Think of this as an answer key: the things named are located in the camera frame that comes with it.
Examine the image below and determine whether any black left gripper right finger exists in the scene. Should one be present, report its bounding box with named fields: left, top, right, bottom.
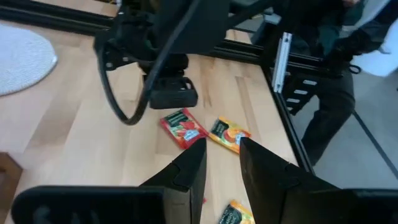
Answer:
left=239, top=136, right=398, bottom=224

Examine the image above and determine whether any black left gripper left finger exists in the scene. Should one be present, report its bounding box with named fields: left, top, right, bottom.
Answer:
left=11, top=138, right=208, bottom=224

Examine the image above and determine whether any orange peach tea bag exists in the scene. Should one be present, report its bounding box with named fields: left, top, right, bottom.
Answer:
left=217, top=200, right=256, bottom=224
left=208, top=116, right=252, bottom=155

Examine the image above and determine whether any red strawberry tea bag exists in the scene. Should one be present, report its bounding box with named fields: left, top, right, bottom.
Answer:
left=160, top=108, right=209, bottom=150

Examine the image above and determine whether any person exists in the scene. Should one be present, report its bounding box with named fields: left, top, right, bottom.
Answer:
left=273, top=0, right=398, bottom=166

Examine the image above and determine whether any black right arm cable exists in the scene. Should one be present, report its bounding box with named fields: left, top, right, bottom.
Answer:
left=93, top=0, right=203, bottom=126

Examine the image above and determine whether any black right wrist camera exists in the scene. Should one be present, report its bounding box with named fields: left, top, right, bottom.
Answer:
left=148, top=76, right=199, bottom=110

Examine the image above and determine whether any black slotted mount plate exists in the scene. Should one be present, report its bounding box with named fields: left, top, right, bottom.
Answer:
left=281, top=74, right=321, bottom=116

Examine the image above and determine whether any silver mounting bracket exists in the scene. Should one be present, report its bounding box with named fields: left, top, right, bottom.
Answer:
left=272, top=32, right=293, bottom=94

